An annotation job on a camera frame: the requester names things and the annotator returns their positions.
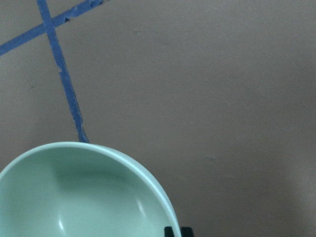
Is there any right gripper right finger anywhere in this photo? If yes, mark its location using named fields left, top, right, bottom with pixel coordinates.
left=180, top=227, right=194, bottom=237

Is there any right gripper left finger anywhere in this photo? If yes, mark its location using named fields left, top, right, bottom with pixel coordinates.
left=164, top=227, right=174, bottom=237

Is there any light green bowl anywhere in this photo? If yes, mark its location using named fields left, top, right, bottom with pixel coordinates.
left=0, top=142, right=181, bottom=237

